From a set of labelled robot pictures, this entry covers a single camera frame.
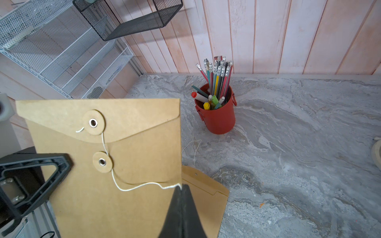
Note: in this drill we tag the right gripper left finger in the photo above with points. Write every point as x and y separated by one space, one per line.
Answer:
172 227

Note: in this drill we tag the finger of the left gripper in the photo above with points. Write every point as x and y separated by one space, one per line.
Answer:
27 181

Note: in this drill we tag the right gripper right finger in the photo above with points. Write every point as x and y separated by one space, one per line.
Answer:
191 224

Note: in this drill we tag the brown file bag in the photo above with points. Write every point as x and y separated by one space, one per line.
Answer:
127 161
210 198

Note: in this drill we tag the red pen holder cup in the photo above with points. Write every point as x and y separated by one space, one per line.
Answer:
219 121

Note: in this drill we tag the black mesh basket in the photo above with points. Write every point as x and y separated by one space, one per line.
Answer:
112 22

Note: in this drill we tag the masking tape roll on table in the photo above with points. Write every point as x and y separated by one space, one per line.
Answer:
376 152

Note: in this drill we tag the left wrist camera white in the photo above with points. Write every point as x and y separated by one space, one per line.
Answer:
9 142

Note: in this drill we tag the white wire shelf rack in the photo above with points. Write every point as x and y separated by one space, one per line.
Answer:
54 42

